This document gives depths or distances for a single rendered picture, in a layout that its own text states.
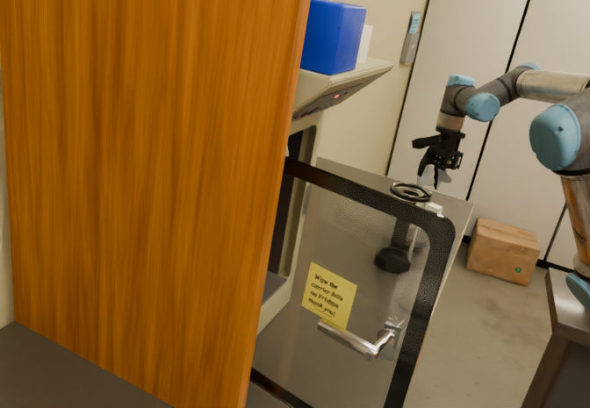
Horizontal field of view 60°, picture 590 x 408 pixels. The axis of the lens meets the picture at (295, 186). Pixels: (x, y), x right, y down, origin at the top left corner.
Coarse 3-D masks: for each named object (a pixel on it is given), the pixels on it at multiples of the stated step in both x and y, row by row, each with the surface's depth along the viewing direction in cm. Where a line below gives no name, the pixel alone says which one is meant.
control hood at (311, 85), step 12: (372, 60) 92; (300, 72) 68; (312, 72) 68; (348, 72) 73; (360, 72) 77; (372, 72) 82; (384, 72) 91; (300, 84) 68; (312, 84) 67; (324, 84) 67; (336, 84) 69; (348, 84) 76; (300, 96) 69; (312, 96) 68; (348, 96) 94; (300, 108) 70
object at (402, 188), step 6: (396, 186) 136; (402, 186) 138; (408, 186) 138; (414, 186) 137; (420, 186) 137; (396, 192) 131; (402, 192) 131; (408, 192) 138; (414, 192) 138; (420, 192) 137; (426, 192) 134; (402, 198) 130; (414, 198) 129; (420, 198) 129; (426, 198) 130; (414, 204) 130; (420, 204) 131
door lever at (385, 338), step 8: (320, 320) 68; (328, 320) 69; (320, 328) 68; (328, 328) 67; (336, 328) 67; (328, 336) 68; (336, 336) 67; (344, 336) 66; (352, 336) 66; (384, 336) 68; (392, 336) 68; (344, 344) 66; (352, 344) 66; (360, 344) 65; (368, 344) 65; (376, 344) 66; (384, 344) 67; (392, 344) 68; (360, 352) 65; (368, 352) 64; (376, 352) 64; (368, 360) 65
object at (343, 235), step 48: (288, 192) 73; (336, 192) 68; (288, 240) 75; (336, 240) 70; (384, 240) 65; (432, 240) 62; (288, 288) 77; (384, 288) 67; (432, 288) 63; (288, 336) 79; (288, 384) 81; (336, 384) 75; (384, 384) 70
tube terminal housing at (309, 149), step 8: (336, 0) 90; (344, 0) 94; (320, 112) 100; (296, 120) 90; (304, 120) 93; (312, 120) 97; (320, 120) 101; (296, 128) 91; (304, 128) 94; (312, 128) 104; (320, 128) 102; (304, 136) 103; (312, 136) 105; (304, 144) 104; (312, 144) 105; (304, 152) 106; (312, 152) 102; (304, 160) 107; (312, 160) 103
